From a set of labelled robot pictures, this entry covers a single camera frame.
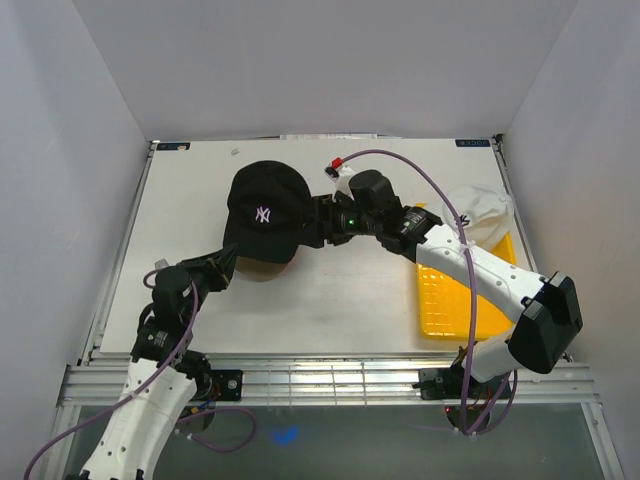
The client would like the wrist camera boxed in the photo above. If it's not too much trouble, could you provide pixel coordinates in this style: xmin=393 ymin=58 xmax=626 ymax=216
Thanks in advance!
xmin=324 ymin=158 xmax=356 ymax=198
xmin=154 ymin=259 xmax=169 ymax=270

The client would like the pink baseball cap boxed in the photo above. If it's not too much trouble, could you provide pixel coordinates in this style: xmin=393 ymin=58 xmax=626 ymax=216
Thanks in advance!
xmin=280 ymin=256 xmax=299 ymax=274

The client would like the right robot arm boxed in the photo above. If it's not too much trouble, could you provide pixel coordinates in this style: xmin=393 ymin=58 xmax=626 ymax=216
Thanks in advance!
xmin=310 ymin=166 xmax=583 ymax=399

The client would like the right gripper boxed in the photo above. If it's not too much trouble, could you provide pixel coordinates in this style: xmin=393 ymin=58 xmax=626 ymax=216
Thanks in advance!
xmin=294 ymin=193 xmax=380 ymax=250

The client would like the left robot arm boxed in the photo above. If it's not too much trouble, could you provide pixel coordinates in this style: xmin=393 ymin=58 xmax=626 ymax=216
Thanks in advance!
xmin=76 ymin=243 xmax=238 ymax=479

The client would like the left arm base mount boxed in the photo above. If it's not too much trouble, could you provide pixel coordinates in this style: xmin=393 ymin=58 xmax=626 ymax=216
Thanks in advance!
xmin=207 ymin=369 xmax=244 ymax=402

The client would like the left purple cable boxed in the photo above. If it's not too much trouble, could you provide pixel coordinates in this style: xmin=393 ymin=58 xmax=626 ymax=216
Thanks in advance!
xmin=24 ymin=269 xmax=259 ymax=476

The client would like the white baseball cap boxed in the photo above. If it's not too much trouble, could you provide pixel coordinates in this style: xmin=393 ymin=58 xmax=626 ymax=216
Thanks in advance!
xmin=447 ymin=185 xmax=514 ymax=251

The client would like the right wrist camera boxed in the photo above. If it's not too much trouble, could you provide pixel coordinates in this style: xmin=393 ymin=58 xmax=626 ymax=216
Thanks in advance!
xmin=324 ymin=158 xmax=356 ymax=198

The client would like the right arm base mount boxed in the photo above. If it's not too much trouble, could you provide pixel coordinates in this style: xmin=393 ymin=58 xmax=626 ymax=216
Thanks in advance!
xmin=412 ymin=368 xmax=464 ymax=400

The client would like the aluminium front rail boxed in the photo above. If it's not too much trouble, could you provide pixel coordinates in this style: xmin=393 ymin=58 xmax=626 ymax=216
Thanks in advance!
xmin=57 ymin=356 xmax=601 ymax=407

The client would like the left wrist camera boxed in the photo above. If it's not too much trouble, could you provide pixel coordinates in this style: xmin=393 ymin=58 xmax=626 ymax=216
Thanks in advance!
xmin=154 ymin=259 xmax=169 ymax=270

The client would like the black cap white logo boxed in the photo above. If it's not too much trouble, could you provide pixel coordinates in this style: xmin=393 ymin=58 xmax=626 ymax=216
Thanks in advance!
xmin=223 ymin=160 xmax=313 ymax=264

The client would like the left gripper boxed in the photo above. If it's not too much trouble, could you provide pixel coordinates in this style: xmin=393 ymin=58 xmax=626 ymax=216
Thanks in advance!
xmin=180 ymin=243 xmax=239 ymax=323

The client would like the yellow plastic tray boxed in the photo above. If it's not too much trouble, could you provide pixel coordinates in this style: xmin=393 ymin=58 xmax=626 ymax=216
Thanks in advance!
xmin=413 ymin=201 xmax=519 ymax=342

